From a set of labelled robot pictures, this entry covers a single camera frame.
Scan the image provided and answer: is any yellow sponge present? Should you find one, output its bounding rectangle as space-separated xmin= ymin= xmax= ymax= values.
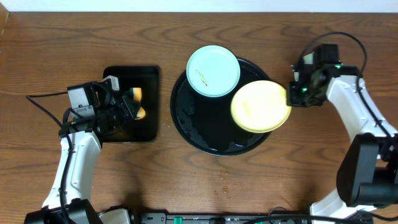
xmin=130 ymin=87 xmax=146 ymax=119

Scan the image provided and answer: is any yellow plate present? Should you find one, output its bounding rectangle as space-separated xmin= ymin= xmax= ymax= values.
xmin=230 ymin=80 xmax=292 ymax=133

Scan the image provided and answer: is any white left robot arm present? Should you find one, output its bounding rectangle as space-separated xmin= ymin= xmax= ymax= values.
xmin=24 ymin=95 xmax=132 ymax=223

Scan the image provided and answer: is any black rectangular tray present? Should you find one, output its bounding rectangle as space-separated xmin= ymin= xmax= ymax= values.
xmin=103 ymin=66 xmax=159 ymax=142

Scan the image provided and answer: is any round black tray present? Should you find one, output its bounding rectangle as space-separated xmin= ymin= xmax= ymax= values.
xmin=170 ymin=57 xmax=270 ymax=156

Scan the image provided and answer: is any light green plate far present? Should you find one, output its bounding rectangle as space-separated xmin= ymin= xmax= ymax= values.
xmin=186 ymin=45 xmax=241 ymax=98

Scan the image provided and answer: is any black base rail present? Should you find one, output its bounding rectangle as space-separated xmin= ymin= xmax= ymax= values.
xmin=130 ymin=213 xmax=373 ymax=224

